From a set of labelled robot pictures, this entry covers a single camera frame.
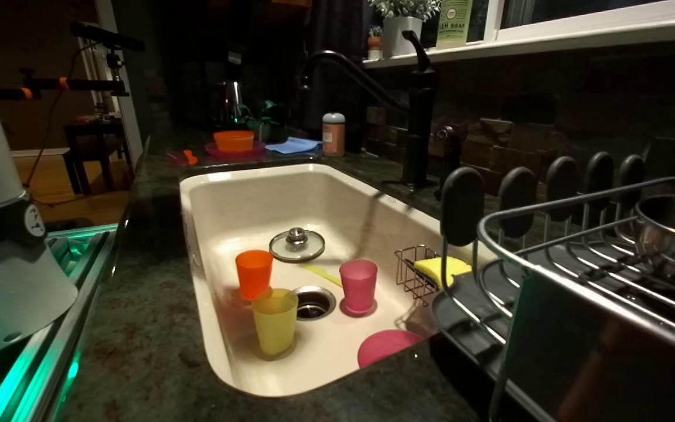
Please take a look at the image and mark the orange plastic cup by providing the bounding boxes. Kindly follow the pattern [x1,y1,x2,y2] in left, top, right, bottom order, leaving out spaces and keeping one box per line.
[234,249,275,304]

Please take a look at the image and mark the pink plastic cup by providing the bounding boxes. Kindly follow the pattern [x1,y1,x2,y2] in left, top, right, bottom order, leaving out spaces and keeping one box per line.
[338,257,379,319]

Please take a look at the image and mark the metal sink drain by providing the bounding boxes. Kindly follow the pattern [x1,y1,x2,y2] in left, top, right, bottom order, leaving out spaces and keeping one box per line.
[295,283,338,320]

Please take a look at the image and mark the white kitchen sink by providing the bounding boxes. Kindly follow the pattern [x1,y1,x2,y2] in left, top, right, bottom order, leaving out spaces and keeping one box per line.
[178,161,464,399]

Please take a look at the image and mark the yellow plastic cup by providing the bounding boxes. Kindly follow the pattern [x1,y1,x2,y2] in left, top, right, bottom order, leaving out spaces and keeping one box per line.
[250,289,301,360]

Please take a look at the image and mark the glass pot lid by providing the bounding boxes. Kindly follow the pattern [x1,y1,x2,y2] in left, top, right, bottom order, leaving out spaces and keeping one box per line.
[267,225,329,265]

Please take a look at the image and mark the yellow plastic utensil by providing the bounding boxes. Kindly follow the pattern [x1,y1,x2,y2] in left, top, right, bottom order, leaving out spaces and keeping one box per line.
[301,262,345,291]

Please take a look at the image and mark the blue cleaning cloth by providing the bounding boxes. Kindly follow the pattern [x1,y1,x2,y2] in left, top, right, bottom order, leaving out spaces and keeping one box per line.
[263,135,324,156]

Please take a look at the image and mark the yellow sponge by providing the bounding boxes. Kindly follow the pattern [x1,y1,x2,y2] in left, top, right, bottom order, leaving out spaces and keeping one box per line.
[411,252,474,289]

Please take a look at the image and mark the black kitchen faucet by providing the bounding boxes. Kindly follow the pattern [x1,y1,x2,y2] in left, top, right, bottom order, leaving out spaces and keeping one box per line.
[297,30,441,190]

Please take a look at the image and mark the orange plastic bowl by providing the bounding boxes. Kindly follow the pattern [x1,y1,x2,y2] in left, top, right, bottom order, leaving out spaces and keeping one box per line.
[212,129,257,154]

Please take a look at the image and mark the potted plant white pot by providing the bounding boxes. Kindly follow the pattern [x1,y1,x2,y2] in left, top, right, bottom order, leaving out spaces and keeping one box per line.
[368,0,441,58]

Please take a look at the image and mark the dark wooden stool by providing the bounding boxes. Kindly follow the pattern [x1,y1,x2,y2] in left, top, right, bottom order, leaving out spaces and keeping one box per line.
[62,114,133,197]

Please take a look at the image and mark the black tripod orange clamps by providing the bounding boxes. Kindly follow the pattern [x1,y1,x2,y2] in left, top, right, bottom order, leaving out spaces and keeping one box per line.
[0,19,148,103]

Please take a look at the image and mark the wire sponge caddy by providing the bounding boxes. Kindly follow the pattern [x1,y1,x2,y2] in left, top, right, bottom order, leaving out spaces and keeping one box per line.
[393,241,451,303]

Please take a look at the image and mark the metal wire dish rack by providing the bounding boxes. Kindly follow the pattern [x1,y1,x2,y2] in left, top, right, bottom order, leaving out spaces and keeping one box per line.
[429,149,675,422]

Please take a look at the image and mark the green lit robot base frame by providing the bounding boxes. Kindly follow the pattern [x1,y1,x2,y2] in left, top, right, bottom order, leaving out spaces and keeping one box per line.
[0,223,122,422]

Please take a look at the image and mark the white window frame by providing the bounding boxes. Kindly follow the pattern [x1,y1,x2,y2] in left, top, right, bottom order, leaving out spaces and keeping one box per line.
[363,0,675,68]

